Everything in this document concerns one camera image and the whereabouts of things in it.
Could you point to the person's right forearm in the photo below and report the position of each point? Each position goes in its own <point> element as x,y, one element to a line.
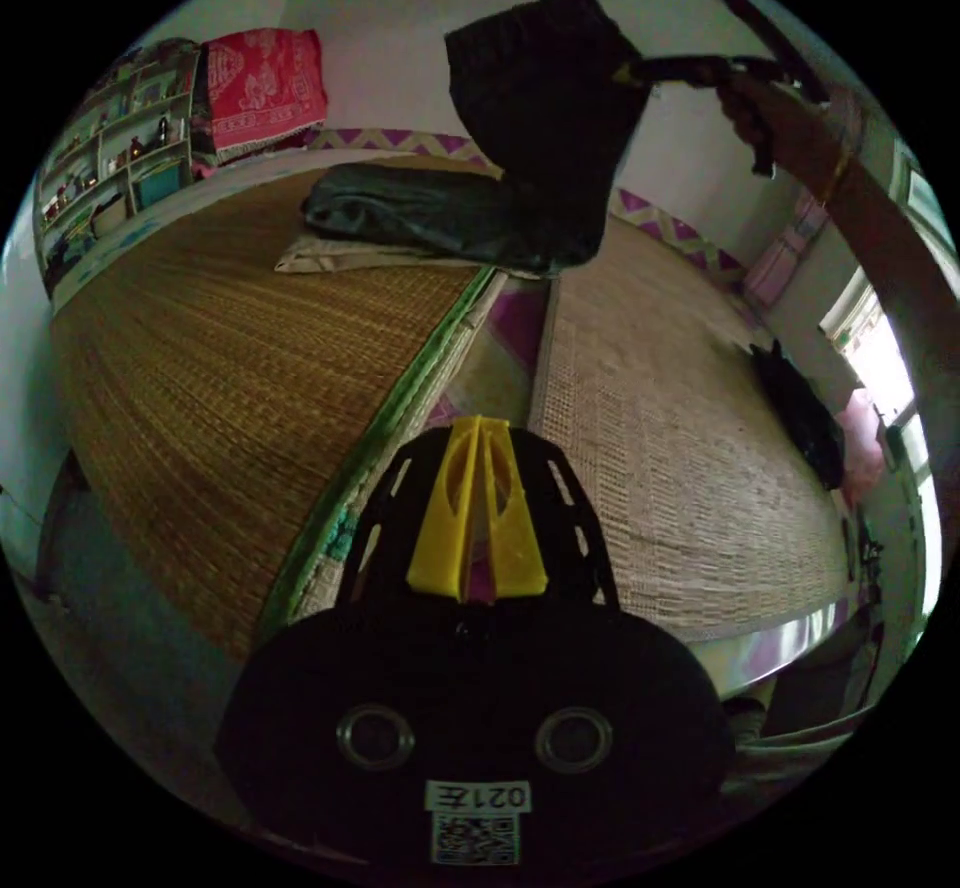
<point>900,243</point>

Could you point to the red patterned blanket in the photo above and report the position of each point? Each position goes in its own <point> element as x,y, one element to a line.
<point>262,93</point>

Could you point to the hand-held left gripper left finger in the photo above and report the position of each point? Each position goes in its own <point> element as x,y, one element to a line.
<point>439,528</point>

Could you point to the window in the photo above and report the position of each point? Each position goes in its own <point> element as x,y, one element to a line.
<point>877,348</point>

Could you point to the bed with woven mats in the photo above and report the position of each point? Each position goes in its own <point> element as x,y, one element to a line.
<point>187,378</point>

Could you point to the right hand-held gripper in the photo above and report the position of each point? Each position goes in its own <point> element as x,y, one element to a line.
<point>697,70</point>

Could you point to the person's right hand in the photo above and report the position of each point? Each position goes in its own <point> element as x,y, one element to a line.
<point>787,127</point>

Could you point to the pink pillow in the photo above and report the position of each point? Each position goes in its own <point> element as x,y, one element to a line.
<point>862,434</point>

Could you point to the black trousers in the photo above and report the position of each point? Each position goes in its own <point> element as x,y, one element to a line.
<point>540,115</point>

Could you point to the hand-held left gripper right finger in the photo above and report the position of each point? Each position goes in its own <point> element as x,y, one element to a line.
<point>514,543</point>

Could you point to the white shelf with small items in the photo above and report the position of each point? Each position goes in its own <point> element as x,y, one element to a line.
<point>112,153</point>

